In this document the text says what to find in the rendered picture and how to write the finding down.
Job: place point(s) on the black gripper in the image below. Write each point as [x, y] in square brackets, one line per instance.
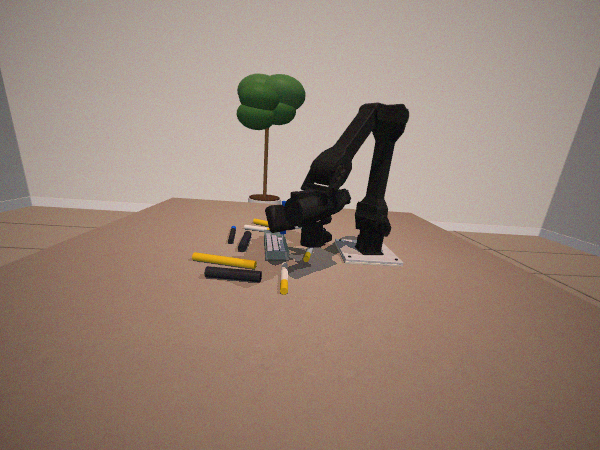
[277, 221]

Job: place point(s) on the keyboard with keys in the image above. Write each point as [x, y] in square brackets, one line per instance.
[275, 250]

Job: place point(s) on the white cylindrical rod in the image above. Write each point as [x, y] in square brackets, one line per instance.
[284, 278]
[256, 228]
[307, 254]

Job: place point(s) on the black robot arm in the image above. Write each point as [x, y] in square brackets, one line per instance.
[332, 168]

